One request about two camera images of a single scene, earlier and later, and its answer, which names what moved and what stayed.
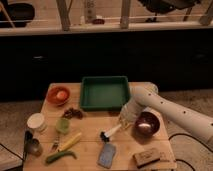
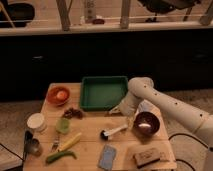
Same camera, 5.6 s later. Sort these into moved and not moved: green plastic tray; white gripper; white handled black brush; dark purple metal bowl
Moved: white gripper
Not moved: dark purple metal bowl; white handled black brush; green plastic tray
